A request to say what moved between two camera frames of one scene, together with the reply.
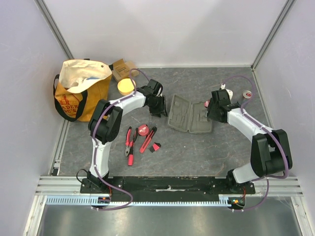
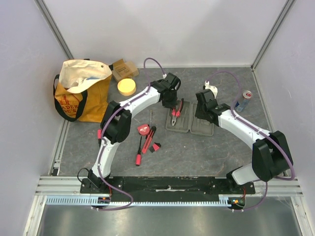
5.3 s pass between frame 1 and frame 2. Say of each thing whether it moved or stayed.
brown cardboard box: stayed
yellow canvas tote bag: stayed
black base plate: stayed
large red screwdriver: moved
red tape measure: stayed
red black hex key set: stayed
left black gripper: moved
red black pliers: moved
